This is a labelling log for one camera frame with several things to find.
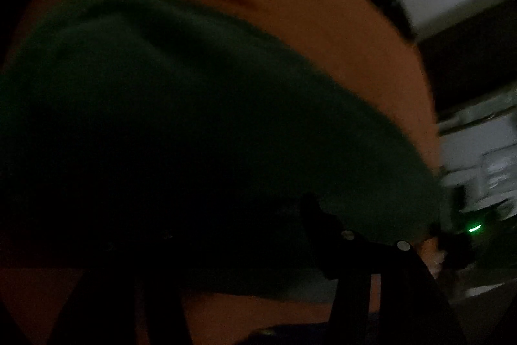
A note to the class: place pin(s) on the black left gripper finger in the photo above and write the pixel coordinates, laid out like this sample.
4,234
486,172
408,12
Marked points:
385,294

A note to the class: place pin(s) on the dark green knit garment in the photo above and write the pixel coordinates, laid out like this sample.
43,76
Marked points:
163,136

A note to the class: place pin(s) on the orange plush bed blanket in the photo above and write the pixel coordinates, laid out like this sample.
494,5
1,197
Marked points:
366,47

